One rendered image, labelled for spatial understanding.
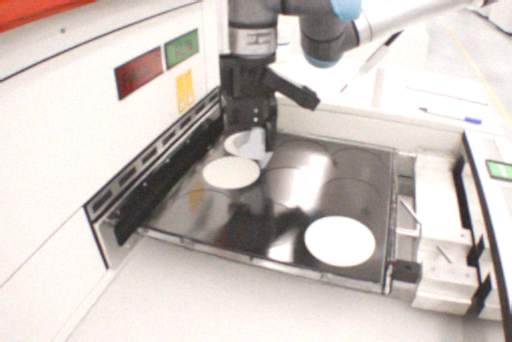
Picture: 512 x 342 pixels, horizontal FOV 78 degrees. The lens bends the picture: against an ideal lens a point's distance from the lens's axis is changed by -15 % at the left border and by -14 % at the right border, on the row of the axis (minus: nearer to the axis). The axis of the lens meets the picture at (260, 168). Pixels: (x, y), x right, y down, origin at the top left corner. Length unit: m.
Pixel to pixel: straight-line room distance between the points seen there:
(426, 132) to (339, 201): 0.28
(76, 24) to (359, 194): 0.49
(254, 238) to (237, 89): 0.22
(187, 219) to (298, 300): 0.20
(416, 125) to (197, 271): 0.51
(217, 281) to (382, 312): 0.25
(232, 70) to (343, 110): 0.30
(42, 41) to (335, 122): 0.58
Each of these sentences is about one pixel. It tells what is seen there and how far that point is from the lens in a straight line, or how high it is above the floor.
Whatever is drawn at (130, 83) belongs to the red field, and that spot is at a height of 1.09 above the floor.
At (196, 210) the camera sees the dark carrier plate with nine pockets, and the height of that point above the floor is 0.90.
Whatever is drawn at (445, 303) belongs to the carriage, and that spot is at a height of 0.87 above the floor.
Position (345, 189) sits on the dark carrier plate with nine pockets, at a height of 0.90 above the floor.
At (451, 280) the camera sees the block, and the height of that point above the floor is 0.91.
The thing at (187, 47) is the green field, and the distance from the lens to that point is 0.69.
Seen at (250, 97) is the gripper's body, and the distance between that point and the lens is 0.57.
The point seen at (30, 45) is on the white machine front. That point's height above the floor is 1.19.
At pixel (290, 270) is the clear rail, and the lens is 0.49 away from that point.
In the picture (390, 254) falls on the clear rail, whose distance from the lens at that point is 0.53.
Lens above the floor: 1.27
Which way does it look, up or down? 33 degrees down
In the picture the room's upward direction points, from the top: straight up
